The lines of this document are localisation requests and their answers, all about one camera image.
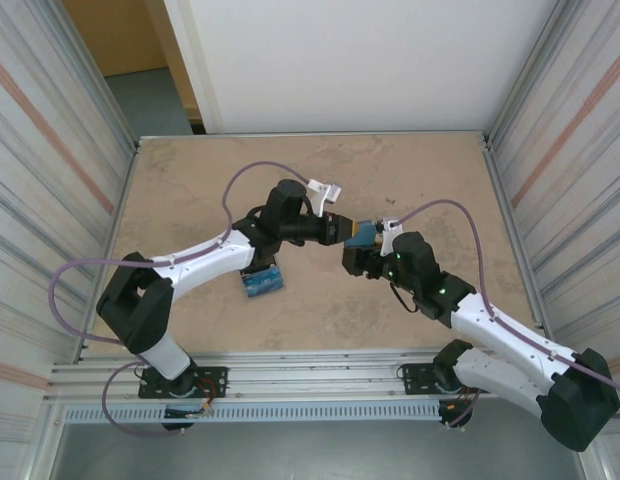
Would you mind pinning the teal card holder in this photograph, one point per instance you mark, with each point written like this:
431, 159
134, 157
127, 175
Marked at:
365, 240

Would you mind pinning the clear plastic card box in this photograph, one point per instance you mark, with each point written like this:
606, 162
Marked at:
265, 295

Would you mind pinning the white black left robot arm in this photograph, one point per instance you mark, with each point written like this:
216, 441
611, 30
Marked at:
200, 260

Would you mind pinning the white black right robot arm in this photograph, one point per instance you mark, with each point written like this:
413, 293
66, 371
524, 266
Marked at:
510, 330

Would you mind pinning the blue card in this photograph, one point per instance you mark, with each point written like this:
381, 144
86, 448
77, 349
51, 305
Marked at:
265, 285

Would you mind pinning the translucent striped side panel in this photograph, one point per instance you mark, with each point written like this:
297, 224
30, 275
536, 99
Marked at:
590, 175
30, 175

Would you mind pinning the brown wooden door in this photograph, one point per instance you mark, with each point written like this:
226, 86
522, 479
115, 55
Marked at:
120, 35

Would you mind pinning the aluminium table edge rail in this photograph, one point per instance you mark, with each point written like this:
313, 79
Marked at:
117, 220
510, 220
315, 135

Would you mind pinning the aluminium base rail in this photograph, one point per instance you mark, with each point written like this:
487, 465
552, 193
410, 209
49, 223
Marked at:
315, 372

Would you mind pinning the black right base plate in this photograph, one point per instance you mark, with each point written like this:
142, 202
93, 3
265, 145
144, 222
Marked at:
415, 380

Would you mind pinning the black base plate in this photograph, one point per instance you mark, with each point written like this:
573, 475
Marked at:
220, 375
415, 380

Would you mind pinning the white door frame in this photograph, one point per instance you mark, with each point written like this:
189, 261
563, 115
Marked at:
199, 75

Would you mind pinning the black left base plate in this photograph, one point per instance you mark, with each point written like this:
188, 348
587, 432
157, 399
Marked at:
220, 375

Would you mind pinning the aluminium frame post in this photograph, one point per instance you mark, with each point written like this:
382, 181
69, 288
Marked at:
529, 75

